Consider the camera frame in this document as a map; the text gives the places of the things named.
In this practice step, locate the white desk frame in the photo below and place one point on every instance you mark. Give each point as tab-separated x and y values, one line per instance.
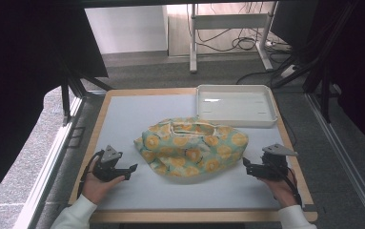
231	21

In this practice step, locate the person's right hand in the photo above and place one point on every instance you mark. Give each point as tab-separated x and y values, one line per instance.
283	192

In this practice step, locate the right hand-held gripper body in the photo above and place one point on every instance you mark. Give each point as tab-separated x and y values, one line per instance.
273	167

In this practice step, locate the black curtain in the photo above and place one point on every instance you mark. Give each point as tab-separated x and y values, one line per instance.
361	79
18	79

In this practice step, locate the white table mat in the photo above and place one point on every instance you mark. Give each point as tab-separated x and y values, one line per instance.
138	120

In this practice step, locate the black metal stand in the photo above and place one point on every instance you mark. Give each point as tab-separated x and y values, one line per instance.
324	95
65	98

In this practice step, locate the aluminium rail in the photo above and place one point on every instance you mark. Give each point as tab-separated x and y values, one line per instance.
345	159
48	165

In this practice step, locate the white plastic tray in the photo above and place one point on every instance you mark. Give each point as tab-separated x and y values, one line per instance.
235	106

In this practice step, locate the green orange-print cloth bag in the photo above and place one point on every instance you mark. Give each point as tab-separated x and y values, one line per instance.
189	149

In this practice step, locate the wooden table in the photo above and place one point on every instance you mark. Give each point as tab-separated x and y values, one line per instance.
186	217

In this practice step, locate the white power strip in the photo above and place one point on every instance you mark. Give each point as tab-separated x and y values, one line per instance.
288	71

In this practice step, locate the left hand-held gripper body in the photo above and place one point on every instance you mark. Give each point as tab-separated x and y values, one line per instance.
108	165

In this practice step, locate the person's left hand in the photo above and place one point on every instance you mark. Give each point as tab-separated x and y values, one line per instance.
96	189

